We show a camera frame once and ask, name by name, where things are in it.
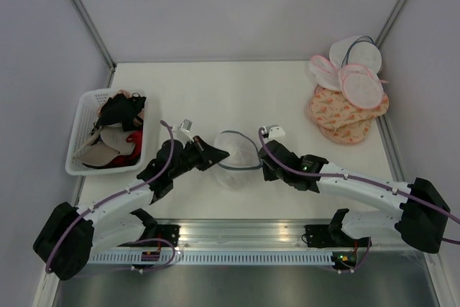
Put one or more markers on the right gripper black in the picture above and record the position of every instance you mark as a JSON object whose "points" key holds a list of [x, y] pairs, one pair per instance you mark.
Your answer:
{"points": [[268, 174]]}

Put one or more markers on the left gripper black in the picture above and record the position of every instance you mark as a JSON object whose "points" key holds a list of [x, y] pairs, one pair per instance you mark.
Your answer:
{"points": [[208, 155]]}

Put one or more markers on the white mesh laundry bag blue trim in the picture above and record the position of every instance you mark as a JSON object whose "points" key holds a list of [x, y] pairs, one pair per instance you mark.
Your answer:
{"points": [[243, 162]]}

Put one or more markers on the right arm base black plate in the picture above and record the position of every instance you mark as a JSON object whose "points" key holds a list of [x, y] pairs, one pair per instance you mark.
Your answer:
{"points": [[318, 236]]}

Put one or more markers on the left arm base black plate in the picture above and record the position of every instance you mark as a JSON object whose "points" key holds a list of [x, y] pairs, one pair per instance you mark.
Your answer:
{"points": [[168, 232]]}

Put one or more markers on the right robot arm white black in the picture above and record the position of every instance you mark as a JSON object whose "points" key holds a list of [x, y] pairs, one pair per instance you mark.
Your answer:
{"points": [[414, 213]]}

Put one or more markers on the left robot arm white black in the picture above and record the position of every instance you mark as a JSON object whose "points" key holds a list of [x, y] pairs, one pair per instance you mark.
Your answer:
{"points": [[149, 186]]}

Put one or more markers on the red bra in basket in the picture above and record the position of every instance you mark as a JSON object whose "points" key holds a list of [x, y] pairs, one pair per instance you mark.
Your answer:
{"points": [[132, 159]]}

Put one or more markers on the floral orange laundry bag upper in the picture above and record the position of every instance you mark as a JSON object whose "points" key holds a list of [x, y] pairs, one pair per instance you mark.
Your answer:
{"points": [[331, 110]]}

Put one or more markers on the floral orange laundry bag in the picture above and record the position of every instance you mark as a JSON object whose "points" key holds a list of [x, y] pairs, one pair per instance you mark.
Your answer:
{"points": [[331, 110], [349, 134]]}

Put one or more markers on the floral orange laundry bag lower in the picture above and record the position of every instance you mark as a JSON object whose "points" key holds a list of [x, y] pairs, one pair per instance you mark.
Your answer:
{"points": [[349, 134]]}

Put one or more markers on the beige bra in basket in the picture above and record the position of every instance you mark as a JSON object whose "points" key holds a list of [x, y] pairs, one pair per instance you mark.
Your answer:
{"points": [[110, 144]]}

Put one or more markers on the black bra in basket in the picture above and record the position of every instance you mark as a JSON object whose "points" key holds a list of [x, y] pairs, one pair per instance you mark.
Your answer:
{"points": [[122, 110]]}

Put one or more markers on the pink trimmed mesh bag back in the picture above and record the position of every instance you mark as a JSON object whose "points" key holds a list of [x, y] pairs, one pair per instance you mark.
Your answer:
{"points": [[325, 73]]}

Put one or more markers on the pink trimmed mesh bag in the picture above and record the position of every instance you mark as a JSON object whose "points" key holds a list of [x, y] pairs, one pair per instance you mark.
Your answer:
{"points": [[325, 73], [361, 86]]}

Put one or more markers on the pink trimmed mesh bag front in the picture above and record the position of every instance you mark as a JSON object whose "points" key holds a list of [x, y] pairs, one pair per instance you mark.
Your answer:
{"points": [[361, 86]]}

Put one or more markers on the white mesh bag blue zipper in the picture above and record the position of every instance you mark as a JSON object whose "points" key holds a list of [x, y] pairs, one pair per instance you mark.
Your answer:
{"points": [[357, 49]]}

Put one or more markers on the white plastic basket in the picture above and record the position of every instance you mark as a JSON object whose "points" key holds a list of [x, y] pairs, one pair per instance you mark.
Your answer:
{"points": [[85, 132]]}

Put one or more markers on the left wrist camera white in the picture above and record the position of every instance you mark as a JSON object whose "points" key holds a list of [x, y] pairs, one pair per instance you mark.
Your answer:
{"points": [[183, 132]]}

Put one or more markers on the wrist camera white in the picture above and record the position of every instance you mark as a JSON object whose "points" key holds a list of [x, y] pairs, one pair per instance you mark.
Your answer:
{"points": [[273, 132], [183, 132]]}

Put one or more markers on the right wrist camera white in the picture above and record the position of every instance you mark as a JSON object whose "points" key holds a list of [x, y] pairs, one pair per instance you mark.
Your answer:
{"points": [[273, 132]]}

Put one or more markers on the aluminium rail front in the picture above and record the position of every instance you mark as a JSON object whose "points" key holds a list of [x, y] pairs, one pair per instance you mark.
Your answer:
{"points": [[230, 229]]}

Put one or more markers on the white slotted cable duct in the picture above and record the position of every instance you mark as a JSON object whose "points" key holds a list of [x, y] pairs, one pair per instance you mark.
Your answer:
{"points": [[137, 257]]}

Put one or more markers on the left aluminium frame post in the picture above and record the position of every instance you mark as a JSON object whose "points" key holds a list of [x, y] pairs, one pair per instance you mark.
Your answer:
{"points": [[94, 33]]}

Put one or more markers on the aluminium frame post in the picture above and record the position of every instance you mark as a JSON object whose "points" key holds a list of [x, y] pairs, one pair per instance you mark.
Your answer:
{"points": [[94, 33], [390, 21]]}

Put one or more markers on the right aluminium frame post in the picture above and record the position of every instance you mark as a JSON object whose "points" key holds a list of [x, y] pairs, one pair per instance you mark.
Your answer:
{"points": [[390, 21]]}

